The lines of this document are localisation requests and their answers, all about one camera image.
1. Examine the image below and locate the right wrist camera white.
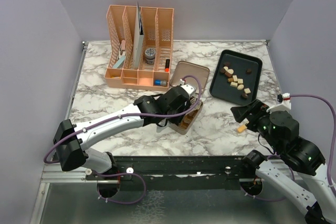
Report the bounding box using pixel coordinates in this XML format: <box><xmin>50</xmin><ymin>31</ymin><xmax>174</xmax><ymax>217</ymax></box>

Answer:
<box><xmin>267</xmin><ymin>93</ymin><xmax>291</xmax><ymax>113</ymax></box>

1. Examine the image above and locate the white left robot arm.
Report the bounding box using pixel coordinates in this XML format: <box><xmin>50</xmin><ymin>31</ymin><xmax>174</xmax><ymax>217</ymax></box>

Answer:
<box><xmin>53</xmin><ymin>84</ymin><xmax>196</xmax><ymax>179</ymax></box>

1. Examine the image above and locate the black orange marker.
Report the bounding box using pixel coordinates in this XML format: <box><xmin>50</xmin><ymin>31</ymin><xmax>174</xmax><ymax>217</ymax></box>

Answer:
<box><xmin>164</xmin><ymin>59</ymin><xmax>170</xmax><ymax>72</ymax></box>

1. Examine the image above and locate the peach plastic desk organizer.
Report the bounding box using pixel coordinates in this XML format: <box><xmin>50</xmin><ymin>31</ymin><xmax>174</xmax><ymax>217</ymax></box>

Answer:
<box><xmin>105</xmin><ymin>5</ymin><xmax>174</xmax><ymax>91</ymax></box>

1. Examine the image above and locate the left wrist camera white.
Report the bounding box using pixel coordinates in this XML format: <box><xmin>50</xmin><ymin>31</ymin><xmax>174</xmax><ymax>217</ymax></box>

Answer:
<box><xmin>180</xmin><ymin>79</ymin><xmax>196</xmax><ymax>98</ymax></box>

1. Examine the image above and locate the black plastic tray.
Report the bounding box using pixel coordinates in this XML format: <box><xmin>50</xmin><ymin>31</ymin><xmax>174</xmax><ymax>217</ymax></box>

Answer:
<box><xmin>209</xmin><ymin>50</ymin><xmax>263</xmax><ymax>105</ymax></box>

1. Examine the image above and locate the gold chocolate tin box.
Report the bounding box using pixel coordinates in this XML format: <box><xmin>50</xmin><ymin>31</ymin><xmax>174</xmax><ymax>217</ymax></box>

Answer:
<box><xmin>169</xmin><ymin>100</ymin><xmax>203</xmax><ymax>135</ymax></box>

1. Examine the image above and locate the pink stapler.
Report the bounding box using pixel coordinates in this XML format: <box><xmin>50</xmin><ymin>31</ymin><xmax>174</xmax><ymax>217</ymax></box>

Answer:
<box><xmin>119</xmin><ymin>40</ymin><xmax>126</xmax><ymax>58</ymax></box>

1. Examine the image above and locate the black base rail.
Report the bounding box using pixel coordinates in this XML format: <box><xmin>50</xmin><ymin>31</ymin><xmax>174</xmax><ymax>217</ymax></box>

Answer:
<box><xmin>85</xmin><ymin>156</ymin><xmax>256</xmax><ymax>192</ymax></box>

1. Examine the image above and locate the cream chocolate right piece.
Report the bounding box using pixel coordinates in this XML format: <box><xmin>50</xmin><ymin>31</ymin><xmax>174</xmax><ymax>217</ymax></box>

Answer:
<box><xmin>244</xmin><ymin>88</ymin><xmax>251</xmax><ymax>94</ymax></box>

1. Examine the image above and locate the small round patterned jar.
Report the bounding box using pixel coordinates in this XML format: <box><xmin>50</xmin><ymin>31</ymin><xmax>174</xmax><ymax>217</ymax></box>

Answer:
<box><xmin>144</xmin><ymin>47</ymin><xmax>156</xmax><ymax>65</ymax></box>

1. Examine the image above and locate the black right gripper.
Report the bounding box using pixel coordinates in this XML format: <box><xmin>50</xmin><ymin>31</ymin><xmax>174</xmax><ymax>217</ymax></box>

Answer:
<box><xmin>230</xmin><ymin>97</ymin><xmax>281</xmax><ymax>151</ymax></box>

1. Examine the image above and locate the white upright booklet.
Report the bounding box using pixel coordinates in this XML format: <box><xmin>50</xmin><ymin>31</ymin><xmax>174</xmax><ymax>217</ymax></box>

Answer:
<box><xmin>132</xmin><ymin>3</ymin><xmax>144</xmax><ymax>69</ymax></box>

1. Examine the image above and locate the tan stick on table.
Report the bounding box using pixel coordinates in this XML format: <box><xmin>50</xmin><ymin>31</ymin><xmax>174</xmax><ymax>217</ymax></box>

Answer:
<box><xmin>237</xmin><ymin>124</ymin><xmax>247</xmax><ymax>133</ymax></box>

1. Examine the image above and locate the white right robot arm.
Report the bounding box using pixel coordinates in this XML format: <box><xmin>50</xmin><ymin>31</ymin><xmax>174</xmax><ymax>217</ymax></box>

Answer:
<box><xmin>231</xmin><ymin>93</ymin><xmax>335</xmax><ymax>223</ymax></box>

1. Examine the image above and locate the blue grey small bottle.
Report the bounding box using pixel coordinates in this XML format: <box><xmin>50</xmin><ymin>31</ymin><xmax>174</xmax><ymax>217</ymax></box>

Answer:
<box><xmin>154</xmin><ymin>80</ymin><xmax>167</xmax><ymax>87</ymax></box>

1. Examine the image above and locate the rose gold tin lid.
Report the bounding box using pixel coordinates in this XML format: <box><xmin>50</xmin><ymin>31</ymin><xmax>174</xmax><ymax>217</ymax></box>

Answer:
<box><xmin>170</xmin><ymin>61</ymin><xmax>210</xmax><ymax>93</ymax></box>

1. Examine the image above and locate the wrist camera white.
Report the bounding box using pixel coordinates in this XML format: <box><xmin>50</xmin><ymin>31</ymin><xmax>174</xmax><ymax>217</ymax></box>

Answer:
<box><xmin>267</xmin><ymin>93</ymin><xmax>291</xmax><ymax>113</ymax></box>
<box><xmin>180</xmin><ymin>79</ymin><xmax>196</xmax><ymax>98</ymax></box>

